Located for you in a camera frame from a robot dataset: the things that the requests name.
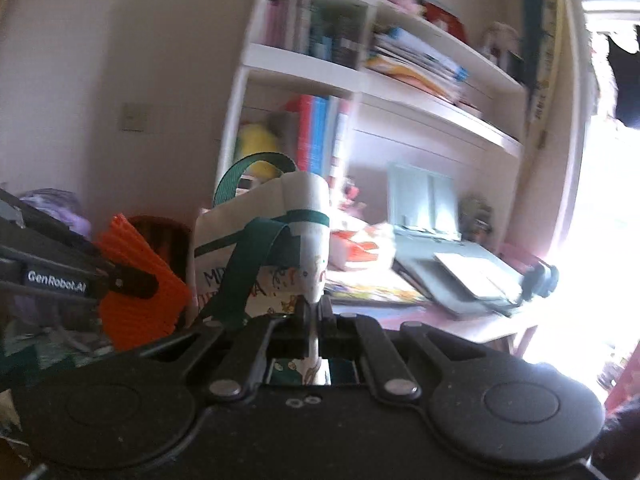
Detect green patterned cloth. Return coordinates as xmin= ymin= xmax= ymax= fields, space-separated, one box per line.
xmin=0 ymin=327 xmax=113 ymax=391

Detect yellow plush toy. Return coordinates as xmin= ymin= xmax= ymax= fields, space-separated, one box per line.
xmin=236 ymin=122 xmax=282 ymax=181

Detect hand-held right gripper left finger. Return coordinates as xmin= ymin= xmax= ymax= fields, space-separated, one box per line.
xmin=134 ymin=298 xmax=311 ymax=404

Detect stack of papers and folders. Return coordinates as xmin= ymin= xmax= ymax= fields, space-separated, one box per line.
xmin=365 ymin=25 xmax=472 ymax=106

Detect grey laptop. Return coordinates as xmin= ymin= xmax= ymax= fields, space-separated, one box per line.
xmin=392 ymin=232 xmax=531 ymax=320

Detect row of upright books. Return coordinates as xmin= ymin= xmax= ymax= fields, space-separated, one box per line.
xmin=262 ymin=0 xmax=368 ymax=68

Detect purple cloth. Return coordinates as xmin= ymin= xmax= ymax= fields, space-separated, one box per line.
xmin=17 ymin=188 xmax=93 ymax=241

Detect pink desk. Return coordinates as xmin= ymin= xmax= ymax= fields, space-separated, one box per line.
xmin=325 ymin=242 xmax=556 ymax=361

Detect black desk gadget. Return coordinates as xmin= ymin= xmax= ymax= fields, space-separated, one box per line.
xmin=520 ymin=260 xmax=561 ymax=303

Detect beige wall switch plate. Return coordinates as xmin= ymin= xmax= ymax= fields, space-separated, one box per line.
xmin=120 ymin=102 xmax=147 ymax=133

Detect teal wall chart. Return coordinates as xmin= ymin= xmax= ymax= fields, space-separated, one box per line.
xmin=520 ymin=0 xmax=561 ymax=141

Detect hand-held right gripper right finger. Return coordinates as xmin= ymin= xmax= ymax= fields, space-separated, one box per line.
xmin=318 ymin=295 xmax=502 ymax=407

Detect red and blue books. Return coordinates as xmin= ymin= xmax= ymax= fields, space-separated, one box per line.
xmin=295 ymin=94 xmax=353 ymax=181

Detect red box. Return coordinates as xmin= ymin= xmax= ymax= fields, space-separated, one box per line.
xmin=422 ymin=1 xmax=471 ymax=43

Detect white bookshelf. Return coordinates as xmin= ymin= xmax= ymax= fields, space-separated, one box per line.
xmin=212 ymin=0 xmax=531 ymax=226

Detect light green book stand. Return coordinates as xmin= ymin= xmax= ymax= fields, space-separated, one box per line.
xmin=386 ymin=161 xmax=463 ymax=242

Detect orange and white packaging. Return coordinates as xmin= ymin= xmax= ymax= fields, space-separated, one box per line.
xmin=327 ymin=222 xmax=398 ymax=273

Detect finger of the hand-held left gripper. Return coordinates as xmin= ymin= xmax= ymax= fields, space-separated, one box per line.
xmin=102 ymin=259 xmax=161 ymax=300

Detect colourful picture book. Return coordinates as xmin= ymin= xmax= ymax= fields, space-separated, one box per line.
xmin=324 ymin=272 xmax=431 ymax=307

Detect orange ribbed plastic sheet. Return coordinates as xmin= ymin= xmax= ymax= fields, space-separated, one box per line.
xmin=95 ymin=213 xmax=193 ymax=352

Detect dark hanging cloth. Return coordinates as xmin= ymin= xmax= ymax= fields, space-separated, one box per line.
xmin=592 ymin=25 xmax=640 ymax=131

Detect white tote bag green straps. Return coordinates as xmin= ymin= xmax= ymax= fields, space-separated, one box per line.
xmin=187 ymin=152 xmax=335 ymax=386

